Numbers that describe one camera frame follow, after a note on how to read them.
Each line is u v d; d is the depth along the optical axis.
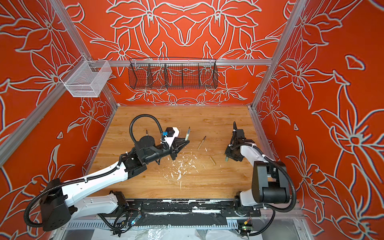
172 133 0.57
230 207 0.73
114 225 0.68
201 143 0.97
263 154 0.49
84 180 0.44
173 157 0.62
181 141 0.64
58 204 0.38
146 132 1.04
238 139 0.72
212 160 0.90
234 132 0.74
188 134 0.62
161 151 0.57
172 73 1.00
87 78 0.92
